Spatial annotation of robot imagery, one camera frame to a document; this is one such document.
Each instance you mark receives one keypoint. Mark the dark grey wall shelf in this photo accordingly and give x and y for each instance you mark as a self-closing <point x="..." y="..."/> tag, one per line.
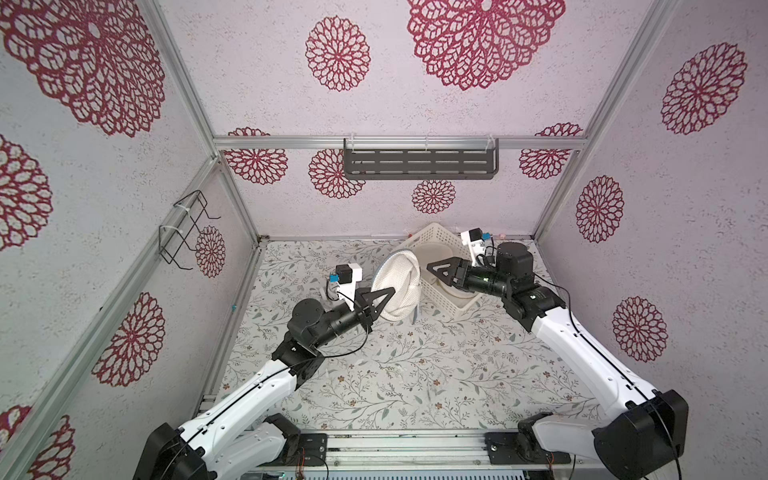
<point x="421" y="164"/>

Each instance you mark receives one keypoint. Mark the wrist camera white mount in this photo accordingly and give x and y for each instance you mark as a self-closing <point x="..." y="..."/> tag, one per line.
<point x="342" y="283"/>
<point x="481" y="247"/>

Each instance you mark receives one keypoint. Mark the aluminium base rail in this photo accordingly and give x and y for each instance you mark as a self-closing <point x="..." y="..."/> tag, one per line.
<point x="424" y="454"/>

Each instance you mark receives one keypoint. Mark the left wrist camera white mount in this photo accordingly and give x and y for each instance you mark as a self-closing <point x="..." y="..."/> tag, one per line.
<point x="342" y="283"/>

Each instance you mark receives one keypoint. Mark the black wire wall rack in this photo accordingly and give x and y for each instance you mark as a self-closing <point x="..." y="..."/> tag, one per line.
<point x="173" y="238"/>

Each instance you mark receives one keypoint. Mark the white mesh bag blue trim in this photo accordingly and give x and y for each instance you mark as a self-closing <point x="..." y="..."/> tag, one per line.
<point x="401" y="271"/>

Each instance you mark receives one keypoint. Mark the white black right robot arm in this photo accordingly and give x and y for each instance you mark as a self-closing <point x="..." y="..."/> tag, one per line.
<point x="644" y="433"/>

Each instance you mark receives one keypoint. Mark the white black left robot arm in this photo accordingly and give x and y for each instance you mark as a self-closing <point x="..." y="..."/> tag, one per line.
<point x="236" y="434"/>

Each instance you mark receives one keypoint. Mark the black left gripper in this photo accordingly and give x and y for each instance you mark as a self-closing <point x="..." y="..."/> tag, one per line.
<point x="367" y="308"/>

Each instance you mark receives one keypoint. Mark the white perforated plastic basket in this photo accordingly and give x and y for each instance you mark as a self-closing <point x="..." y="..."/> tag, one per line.
<point x="434" y="246"/>

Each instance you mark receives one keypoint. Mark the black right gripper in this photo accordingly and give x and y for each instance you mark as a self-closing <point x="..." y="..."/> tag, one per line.
<point x="462" y="274"/>

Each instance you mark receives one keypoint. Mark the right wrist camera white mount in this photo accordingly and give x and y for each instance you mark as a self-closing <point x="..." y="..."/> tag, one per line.
<point x="481" y="247"/>

